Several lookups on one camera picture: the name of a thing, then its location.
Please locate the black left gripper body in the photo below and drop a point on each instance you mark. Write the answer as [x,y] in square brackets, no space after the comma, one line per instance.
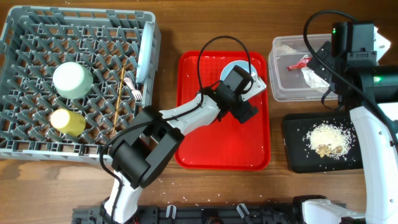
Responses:
[242,107]

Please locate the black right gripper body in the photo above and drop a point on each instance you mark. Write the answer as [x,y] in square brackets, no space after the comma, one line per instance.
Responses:
[338,69]

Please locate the white napkin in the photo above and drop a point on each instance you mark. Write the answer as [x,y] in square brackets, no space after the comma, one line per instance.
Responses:
[312,79]

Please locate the red snack wrapper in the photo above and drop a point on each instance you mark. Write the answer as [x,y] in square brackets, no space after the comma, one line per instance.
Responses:
[302,63]

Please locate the small green bowl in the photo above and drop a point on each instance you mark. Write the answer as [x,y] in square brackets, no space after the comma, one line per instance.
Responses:
[241,63]

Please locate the red plastic tray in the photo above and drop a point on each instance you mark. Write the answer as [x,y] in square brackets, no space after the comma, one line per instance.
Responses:
[225,144]

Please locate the white plastic fork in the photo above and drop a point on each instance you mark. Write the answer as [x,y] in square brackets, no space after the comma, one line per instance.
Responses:
[136,93]

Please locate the light blue plate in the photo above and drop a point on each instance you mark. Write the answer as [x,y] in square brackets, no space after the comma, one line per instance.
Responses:
[145,53]

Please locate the wooden chopstick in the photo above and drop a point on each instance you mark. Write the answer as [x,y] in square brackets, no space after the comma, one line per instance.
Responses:
[120,89]

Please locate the green bowl with rice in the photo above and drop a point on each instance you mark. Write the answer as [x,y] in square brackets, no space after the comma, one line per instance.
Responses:
[72,80]

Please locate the grey dishwasher rack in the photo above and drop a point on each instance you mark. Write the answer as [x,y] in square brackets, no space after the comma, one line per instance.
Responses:
[34,42]

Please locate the yellow cup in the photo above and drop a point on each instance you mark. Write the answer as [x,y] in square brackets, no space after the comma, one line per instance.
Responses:
[68,122]

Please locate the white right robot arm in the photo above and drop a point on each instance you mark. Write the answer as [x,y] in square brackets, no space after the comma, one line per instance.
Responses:
[379,156]

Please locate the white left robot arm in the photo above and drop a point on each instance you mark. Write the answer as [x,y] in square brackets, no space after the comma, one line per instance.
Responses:
[141,152]

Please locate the black waste tray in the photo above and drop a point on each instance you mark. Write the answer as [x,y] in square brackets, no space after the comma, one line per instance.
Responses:
[303,161]

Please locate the clear plastic bin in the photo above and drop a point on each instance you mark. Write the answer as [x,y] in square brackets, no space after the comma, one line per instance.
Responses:
[290,85]

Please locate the rice and food scraps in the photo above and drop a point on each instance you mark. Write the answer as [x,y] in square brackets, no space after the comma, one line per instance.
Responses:
[329,140]

